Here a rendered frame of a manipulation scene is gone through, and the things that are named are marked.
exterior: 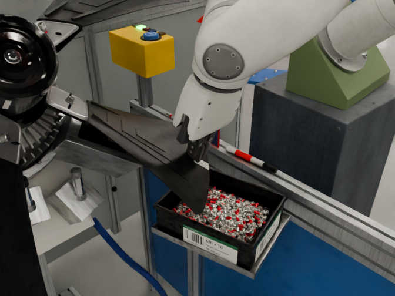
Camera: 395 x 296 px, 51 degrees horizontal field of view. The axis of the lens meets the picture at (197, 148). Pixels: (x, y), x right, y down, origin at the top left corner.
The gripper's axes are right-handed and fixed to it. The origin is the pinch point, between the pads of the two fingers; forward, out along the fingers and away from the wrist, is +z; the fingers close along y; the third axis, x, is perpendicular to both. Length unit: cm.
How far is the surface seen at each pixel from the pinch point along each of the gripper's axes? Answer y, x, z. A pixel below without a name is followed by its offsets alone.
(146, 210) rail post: -22, -29, 70
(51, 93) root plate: 17.3, -16.6, -6.5
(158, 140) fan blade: 5.3, -4.3, -0.9
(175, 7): -72, -82, 31
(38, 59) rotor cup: 19.5, -15.4, -14.0
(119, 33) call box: -19, -49, 11
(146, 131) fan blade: 6.1, -6.5, -1.3
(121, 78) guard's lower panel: -42, -75, 52
